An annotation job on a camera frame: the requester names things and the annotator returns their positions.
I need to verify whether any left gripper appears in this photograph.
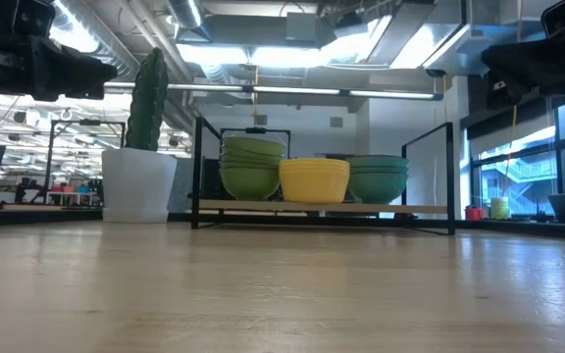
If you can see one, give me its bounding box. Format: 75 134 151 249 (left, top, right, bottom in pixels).
0 33 119 102

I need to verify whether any teal bowl dark floral inside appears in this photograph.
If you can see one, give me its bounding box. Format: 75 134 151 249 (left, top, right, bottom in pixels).
347 172 410 205
345 155 410 171
346 166 410 177

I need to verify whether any green cactus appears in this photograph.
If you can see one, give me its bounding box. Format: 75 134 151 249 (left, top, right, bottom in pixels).
124 47 170 152

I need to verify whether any black framed window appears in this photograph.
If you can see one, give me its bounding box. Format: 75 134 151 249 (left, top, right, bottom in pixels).
468 97 565 220

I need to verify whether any white plant pot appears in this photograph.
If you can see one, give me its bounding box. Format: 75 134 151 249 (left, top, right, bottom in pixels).
100 147 179 225

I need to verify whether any green spool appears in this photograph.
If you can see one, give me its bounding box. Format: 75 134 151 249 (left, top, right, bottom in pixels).
489 196 511 221

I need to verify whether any grey ceiling box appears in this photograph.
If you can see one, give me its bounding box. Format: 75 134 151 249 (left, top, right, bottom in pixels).
285 12 320 43

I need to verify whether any long ceiling light tube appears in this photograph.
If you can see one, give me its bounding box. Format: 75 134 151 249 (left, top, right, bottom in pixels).
103 81 444 102

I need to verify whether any black background rack frame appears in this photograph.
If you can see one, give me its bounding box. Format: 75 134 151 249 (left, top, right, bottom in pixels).
45 119 128 206

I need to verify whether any yellow hanging cord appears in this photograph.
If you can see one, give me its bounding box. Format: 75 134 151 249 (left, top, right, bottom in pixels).
505 105 519 197

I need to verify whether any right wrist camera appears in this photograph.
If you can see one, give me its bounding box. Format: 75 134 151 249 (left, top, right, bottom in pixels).
540 0 565 38

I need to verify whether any silver rectangular duct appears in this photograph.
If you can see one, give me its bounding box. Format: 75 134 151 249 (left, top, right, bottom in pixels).
368 0 565 75

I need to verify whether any silver spiral duct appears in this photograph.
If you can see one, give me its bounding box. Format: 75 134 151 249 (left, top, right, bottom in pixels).
166 0 206 29

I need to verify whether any black aluminium table frame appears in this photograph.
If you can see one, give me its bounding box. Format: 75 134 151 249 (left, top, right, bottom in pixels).
0 205 565 242

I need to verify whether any black background gantry frame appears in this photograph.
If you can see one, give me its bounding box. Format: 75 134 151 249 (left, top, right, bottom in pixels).
220 126 292 148

